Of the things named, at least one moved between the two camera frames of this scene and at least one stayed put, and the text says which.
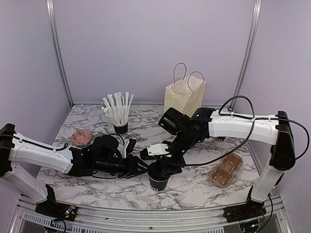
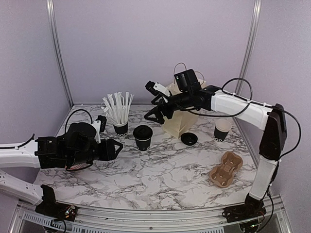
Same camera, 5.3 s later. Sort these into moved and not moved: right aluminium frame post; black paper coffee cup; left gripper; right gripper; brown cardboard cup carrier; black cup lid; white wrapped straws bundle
Moved: right gripper; black cup lid; left gripper; black paper coffee cup
Not moved: brown cardboard cup carrier; right aluminium frame post; white wrapped straws bundle
